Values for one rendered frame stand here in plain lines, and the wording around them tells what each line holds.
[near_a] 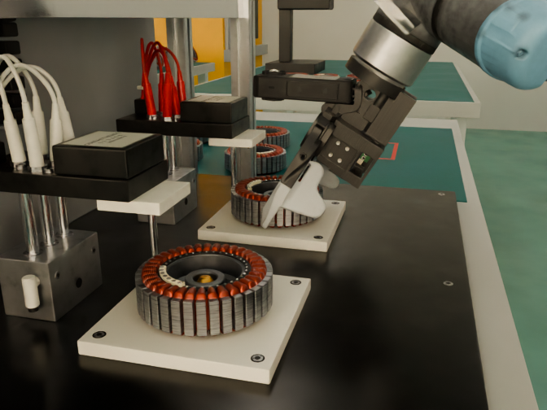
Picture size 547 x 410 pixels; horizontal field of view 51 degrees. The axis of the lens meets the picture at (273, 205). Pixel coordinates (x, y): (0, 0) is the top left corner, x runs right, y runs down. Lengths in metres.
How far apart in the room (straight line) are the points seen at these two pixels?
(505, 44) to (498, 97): 5.28
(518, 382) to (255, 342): 0.20
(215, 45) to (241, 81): 3.26
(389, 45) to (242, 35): 0.30
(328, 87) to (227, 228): 0.19
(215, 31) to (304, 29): 1.87
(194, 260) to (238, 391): 0.14
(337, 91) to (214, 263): 0.24
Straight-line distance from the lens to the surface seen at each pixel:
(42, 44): 0.70
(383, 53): 0.61
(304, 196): 0.62
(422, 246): 0.66
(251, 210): 0.65
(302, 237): 0.63
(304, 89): 0.64
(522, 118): 5.86
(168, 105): 0.68
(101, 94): 0.80
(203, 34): 4.15
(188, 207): 0.74
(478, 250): 0.72
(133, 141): 0.46
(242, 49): 0.86
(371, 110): 0.64
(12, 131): 0.50
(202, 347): 0.43
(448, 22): 0.57
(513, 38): 0.53
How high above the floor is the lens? 1.01
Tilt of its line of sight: 18 degrees down
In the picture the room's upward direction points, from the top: straight up
